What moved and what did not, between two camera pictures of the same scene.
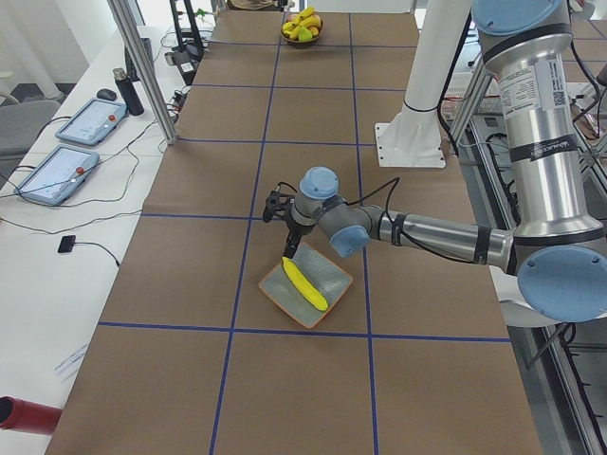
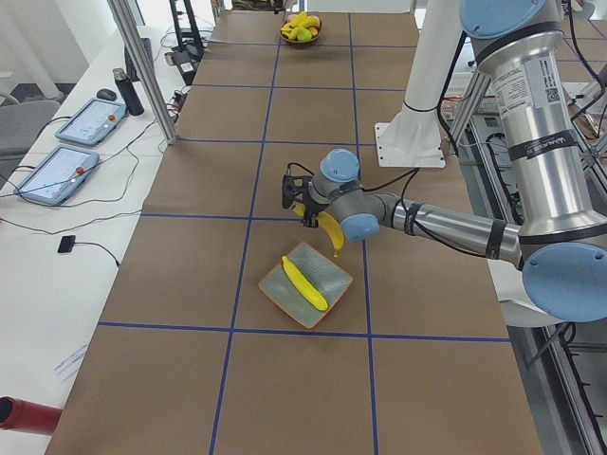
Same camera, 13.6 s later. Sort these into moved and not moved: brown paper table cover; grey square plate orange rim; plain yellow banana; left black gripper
Moved: left black gripper
Not moved: grey square plate orange rim; plain yellow banana; brown paper table cover
